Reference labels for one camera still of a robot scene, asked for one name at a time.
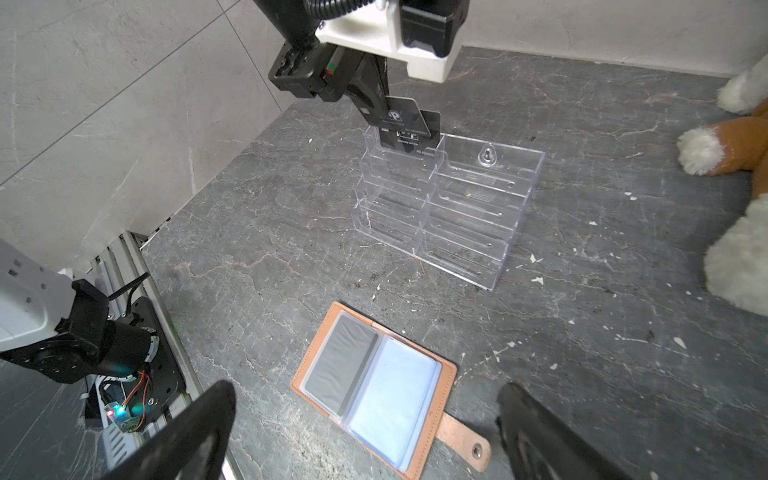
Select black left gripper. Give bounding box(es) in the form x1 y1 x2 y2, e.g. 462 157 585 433
268 42 390 128

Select black credit card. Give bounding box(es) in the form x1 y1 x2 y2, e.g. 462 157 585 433
378 110 442 155

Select clear acrylic tiered holder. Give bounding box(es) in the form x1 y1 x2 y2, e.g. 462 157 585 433
352 127 545 290

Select small green-lit circuit board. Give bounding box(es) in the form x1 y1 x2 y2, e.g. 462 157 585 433
104 402 143 433

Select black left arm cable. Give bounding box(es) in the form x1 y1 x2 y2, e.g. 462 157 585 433
302 0 376 19

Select white teddy bear brown shirt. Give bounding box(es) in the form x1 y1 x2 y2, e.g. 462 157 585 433
677 57 767 316

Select aluminium rail front frame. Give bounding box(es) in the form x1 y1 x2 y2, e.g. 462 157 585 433
89 230 247 480

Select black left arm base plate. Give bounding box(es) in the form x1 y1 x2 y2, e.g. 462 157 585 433
83 296 187 433

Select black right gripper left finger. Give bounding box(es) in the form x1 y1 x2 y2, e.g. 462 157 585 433
103 380 236 480

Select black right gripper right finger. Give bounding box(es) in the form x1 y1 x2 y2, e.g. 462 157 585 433
497 382 630 480

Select clear plastic card sleeves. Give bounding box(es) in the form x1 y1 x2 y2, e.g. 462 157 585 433
292 306 443 474

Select dark grey credit card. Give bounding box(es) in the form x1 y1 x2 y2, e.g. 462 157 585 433
382 96 431 136

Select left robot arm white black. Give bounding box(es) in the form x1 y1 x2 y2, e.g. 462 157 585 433
1 42 389 384

